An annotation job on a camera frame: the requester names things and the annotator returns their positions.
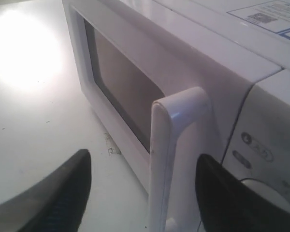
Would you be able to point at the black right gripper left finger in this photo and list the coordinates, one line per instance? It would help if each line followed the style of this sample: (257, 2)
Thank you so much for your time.
(55, 204)

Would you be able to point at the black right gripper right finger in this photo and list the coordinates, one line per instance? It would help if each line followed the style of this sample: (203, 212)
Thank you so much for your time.
(227, 205)

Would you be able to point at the white microwave door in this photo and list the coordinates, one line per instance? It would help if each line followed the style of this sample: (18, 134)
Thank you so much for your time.
(166, 89)

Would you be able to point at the white Midea microwave body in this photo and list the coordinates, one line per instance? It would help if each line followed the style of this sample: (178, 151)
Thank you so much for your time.
(259, 145)

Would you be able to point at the blue white warning label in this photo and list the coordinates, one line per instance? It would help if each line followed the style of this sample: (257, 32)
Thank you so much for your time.
(273, 16)

